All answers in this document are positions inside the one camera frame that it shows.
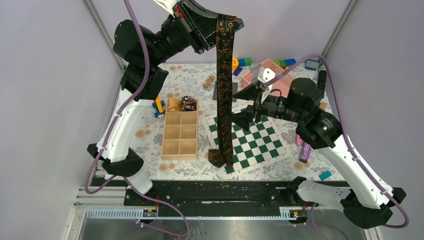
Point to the green toy brick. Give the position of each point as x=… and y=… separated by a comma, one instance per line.
x=247, y=61

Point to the blue grey toy brick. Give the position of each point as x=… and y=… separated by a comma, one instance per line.
x=311, y=64

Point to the black toy microphone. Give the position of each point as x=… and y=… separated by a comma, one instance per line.
x=322, y=78

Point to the multicolour toy brick train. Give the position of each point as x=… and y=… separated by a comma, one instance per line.
x=285, y=64

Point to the rolled golden tie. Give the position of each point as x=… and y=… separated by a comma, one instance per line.
x=174, y=105

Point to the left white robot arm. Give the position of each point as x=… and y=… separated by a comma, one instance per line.
x=141, y=83

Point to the wooden compartment box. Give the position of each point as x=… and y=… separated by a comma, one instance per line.
x=180, y=135

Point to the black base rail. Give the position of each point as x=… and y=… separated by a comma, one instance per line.
x=226, y=198

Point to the small wooden arch block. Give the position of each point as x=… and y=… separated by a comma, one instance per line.
x=208, y=82

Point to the yellow round toy block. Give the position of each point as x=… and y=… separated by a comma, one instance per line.
x=235, y=63

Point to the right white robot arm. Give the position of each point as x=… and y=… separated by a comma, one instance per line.
x=367, y=200

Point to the purple glitter toy microphone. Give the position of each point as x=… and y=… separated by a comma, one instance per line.
x=305, y=152

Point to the rolled floral black tie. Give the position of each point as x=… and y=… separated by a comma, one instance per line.
x=188, y=104

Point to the green white chessboard mat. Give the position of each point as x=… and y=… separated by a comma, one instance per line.
x=256, y=154

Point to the yellow toy ladder vehicle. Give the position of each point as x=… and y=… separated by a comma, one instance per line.
x=158, y=106

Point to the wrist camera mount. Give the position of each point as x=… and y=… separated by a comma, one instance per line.
x=167, y=5
x=264, y=76

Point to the grey studded baseplate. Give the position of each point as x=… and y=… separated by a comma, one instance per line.
x=215, y=90

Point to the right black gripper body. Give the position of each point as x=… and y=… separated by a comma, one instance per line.
x=259, y=108

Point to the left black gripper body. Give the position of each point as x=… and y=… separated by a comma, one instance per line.
x=192, y=34

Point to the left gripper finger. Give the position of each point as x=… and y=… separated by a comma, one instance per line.
x=193, y=13
x=210, y=29

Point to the pink perforated plastic basket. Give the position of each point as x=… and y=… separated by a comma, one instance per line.
x=283, y=84

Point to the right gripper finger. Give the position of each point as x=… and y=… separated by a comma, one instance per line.
x=243, y=119
x=249, y=93

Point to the small wooden rectangular block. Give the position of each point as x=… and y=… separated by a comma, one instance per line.
x=323, y=106

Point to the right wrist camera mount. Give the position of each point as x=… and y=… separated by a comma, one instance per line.
x=264, y=76

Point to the black key-patterned necktie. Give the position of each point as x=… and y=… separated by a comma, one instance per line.
x=223, y=155

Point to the teal small block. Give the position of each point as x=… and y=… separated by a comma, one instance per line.
x=325, y=175

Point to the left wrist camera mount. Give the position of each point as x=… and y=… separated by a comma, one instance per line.
x=167, y=5

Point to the purple toy brick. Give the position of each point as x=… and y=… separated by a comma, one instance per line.
x=236, y=72

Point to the pink toy microphone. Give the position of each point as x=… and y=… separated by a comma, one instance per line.
x=298, y=141

